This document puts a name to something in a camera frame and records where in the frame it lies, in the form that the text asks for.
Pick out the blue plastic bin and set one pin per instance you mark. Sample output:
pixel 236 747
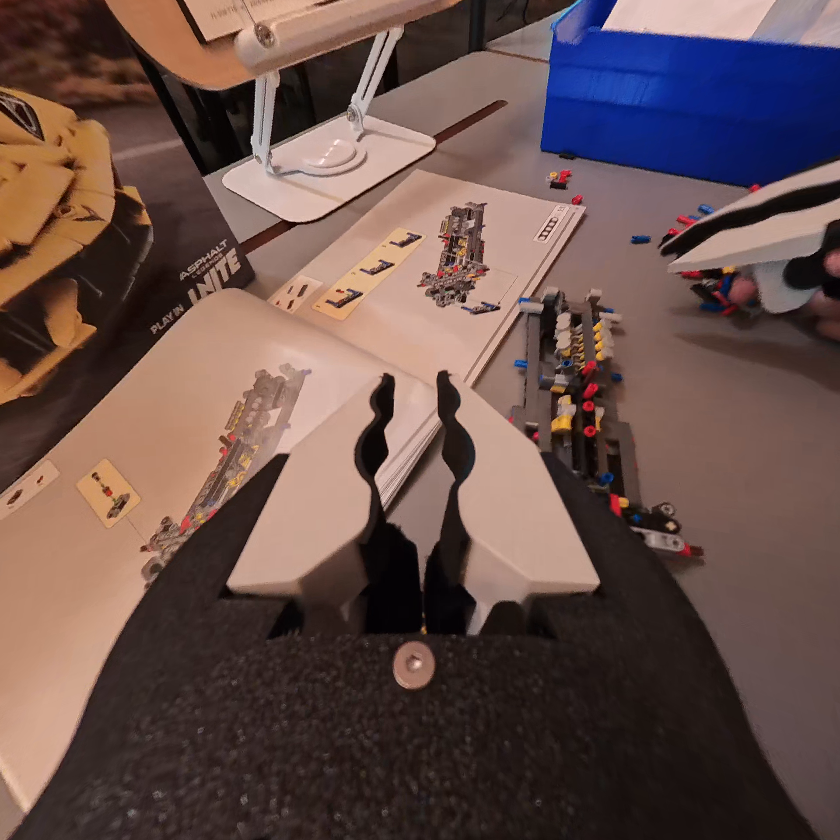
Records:
pixel 656 98

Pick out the person's right hand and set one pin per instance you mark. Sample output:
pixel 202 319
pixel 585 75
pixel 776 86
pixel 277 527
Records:
pixel 828 321

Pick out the pile of mixed lego pieces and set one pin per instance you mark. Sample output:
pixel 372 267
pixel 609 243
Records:
pixel 712 295

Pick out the thick open lego instruction booklet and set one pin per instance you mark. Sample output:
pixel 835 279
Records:
pixel 131 394

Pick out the crumpled white paper bag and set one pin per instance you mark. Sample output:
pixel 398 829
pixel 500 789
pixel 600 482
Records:
pixel 689 16

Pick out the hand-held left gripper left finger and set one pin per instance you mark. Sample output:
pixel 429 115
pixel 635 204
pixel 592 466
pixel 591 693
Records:
pixel 295 525

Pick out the lego box with yellow car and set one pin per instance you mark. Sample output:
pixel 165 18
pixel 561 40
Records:
pixel 98 295

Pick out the small red yellow lego cluster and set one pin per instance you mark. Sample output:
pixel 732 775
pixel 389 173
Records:
pixel 560 178

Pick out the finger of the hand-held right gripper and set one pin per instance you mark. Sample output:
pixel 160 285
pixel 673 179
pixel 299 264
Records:
pixel 774 193
pixel 754 246

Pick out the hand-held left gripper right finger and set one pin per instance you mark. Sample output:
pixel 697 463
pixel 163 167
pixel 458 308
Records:
pixel 531 525

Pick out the printed paper sheet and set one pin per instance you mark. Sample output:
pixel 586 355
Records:
pixel 223 16

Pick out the long lego chassis assembly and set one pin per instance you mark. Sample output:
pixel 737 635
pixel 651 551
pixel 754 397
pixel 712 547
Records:
pixel 571 407

